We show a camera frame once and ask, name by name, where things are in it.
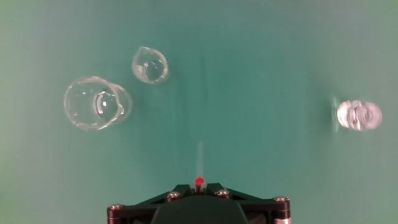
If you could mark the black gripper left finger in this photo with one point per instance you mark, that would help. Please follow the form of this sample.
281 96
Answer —
140 208

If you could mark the small glass beaker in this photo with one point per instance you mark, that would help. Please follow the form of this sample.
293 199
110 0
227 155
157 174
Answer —
149 67

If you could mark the small clear glass bottle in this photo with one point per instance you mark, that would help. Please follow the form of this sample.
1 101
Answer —
359 115

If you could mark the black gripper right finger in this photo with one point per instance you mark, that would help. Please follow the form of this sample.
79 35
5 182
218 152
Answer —
261 207

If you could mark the green table mat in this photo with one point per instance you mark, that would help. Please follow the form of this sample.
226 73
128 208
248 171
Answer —
217 46

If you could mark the glass dropper with red bulb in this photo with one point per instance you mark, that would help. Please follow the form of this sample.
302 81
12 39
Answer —
199 181

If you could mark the large glass beaker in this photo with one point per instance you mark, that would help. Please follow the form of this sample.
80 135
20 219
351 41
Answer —
81 105

